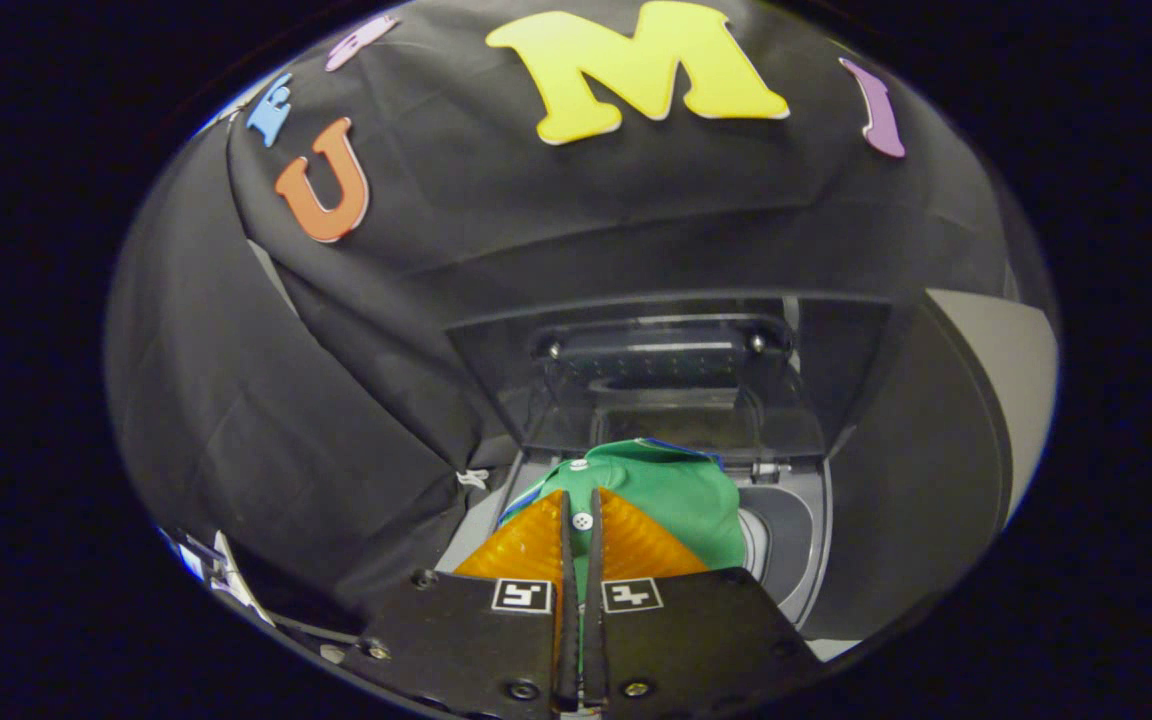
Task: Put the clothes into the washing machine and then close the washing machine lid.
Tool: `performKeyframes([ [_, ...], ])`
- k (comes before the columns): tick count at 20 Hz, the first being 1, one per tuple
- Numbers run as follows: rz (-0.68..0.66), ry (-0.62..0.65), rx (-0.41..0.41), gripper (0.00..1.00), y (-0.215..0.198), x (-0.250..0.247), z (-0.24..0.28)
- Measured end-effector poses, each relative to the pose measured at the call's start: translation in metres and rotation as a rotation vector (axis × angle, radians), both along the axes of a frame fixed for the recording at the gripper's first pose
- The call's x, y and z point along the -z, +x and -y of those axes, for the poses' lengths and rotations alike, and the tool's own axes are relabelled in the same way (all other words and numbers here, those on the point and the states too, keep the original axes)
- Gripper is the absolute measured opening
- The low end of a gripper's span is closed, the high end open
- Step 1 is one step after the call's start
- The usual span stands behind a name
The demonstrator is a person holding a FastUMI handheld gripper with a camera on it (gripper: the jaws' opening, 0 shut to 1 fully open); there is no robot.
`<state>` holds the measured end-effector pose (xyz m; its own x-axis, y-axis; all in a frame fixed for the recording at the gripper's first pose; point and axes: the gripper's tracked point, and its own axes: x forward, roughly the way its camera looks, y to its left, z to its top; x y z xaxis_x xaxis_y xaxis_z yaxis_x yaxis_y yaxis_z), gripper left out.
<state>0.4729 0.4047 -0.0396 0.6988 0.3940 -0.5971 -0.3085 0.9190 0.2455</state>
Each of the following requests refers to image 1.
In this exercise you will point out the grey washing machine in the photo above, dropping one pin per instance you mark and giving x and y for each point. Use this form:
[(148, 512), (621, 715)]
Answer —
[(786, 540)]

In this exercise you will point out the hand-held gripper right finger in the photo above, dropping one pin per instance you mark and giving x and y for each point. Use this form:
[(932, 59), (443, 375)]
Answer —
[(686, 640)]

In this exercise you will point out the beige cabinet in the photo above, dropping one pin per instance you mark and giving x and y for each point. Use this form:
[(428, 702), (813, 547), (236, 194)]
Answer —
[(936, 480)]

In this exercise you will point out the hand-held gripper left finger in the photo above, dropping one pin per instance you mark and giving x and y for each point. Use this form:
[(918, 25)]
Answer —
[(476, 640)]

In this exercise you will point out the green polo shirt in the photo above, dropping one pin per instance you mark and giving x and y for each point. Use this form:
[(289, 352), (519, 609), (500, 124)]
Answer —
[(681, 500)]

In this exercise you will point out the black backdrop cloth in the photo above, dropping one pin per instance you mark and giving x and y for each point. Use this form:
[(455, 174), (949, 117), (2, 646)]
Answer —
[(496, 230)]

